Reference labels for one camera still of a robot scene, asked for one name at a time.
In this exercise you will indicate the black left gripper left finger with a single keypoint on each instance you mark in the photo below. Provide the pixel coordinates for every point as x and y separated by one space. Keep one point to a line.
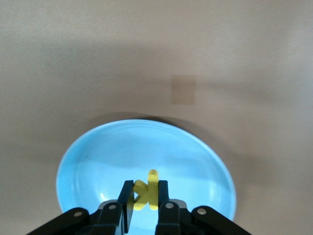
115 218

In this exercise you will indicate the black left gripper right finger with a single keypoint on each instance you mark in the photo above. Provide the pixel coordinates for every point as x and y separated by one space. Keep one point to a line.
168 218

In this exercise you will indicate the yellow foam letter k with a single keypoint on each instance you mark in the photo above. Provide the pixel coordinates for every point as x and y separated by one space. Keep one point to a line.
152 191

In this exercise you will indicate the blue plate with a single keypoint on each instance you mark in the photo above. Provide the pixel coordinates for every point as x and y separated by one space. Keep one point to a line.
122 159

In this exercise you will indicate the brown tape patch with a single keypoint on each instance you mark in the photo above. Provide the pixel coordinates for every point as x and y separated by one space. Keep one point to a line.
183 90

